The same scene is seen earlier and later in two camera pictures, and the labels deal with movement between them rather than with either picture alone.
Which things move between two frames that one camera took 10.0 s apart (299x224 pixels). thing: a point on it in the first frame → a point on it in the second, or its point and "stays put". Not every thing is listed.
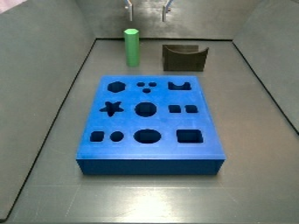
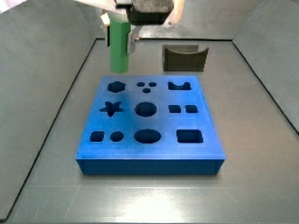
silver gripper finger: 131,10 → 145,12
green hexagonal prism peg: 133,46 → 119,30
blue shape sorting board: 150,128 stays put
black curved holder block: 183,58 stays put
